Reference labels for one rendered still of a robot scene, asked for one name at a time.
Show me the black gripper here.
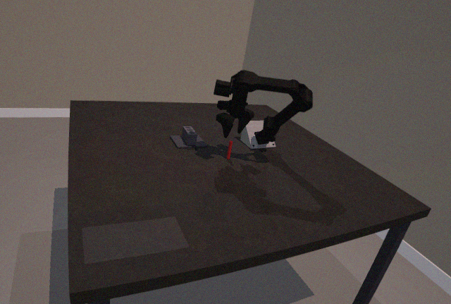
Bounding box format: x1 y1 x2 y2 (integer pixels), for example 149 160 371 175
216 98 254 138

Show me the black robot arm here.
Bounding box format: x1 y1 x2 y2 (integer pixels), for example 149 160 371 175
214 71 312 145

